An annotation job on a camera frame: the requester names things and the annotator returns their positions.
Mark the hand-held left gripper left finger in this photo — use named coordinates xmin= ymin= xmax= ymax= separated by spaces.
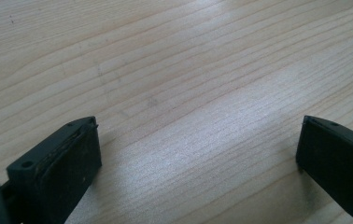
xmin=6 ymin=116 xmax=103 ymax=224

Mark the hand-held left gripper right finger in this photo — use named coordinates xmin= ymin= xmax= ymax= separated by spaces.
xmin=295 ymin=115 xmax=353 ymax=224

